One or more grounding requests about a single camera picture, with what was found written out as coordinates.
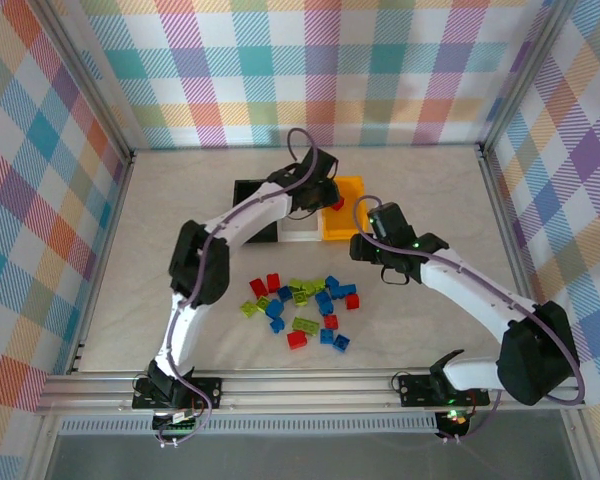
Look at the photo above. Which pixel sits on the yellow plastic bin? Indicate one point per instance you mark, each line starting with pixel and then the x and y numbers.
pixel 347 220

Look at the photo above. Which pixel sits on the white plastic bin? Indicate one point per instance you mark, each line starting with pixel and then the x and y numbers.
pixel 300 234

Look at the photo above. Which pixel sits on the long blue lego brick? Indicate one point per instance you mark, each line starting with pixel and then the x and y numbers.
pixel 346 290

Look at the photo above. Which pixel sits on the black plastic bin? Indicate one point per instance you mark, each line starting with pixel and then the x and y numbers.
pixel 242 192

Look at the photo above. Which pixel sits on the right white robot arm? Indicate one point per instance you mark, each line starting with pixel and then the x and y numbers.
pixel 470 300

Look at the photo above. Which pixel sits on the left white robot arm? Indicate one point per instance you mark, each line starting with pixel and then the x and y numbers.
pixel 187 330

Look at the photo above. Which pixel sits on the aluminium frame side rail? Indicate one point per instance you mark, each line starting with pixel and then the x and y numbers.
pixel 502 225
pixel 102 265

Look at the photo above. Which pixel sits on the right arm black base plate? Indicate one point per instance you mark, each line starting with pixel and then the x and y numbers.
pixel 412 390

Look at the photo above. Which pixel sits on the wide aluminium base rail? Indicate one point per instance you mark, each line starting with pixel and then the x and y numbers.
pixel 305 387

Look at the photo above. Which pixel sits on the aluminium frame post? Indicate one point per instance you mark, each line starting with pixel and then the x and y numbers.
pixel 91 75
pixel 524 75

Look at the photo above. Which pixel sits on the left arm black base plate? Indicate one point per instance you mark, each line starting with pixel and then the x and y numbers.
pixel 210 392

